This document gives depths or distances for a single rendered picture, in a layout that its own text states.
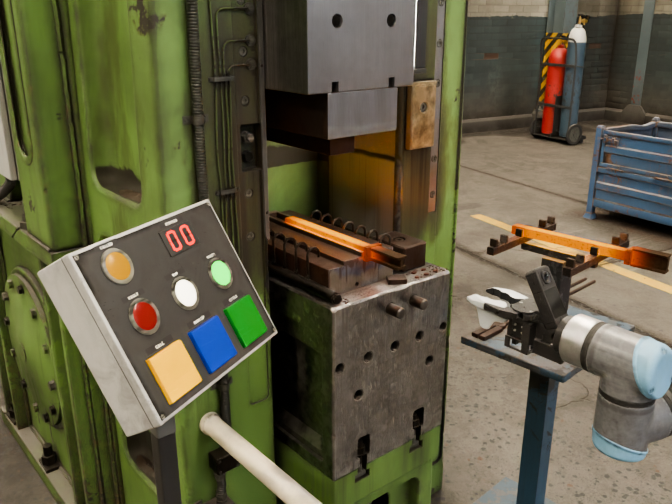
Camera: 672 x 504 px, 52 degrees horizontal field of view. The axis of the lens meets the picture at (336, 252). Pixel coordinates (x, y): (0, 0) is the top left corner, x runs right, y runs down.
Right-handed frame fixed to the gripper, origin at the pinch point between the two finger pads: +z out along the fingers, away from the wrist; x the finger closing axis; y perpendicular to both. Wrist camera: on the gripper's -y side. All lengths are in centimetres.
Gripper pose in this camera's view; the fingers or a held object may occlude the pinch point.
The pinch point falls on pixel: (482, 292)
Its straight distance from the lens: 139.2
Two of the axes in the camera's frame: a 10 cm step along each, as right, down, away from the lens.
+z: -6.4, -2.5, 7.3
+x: 7.7, -2.1, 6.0
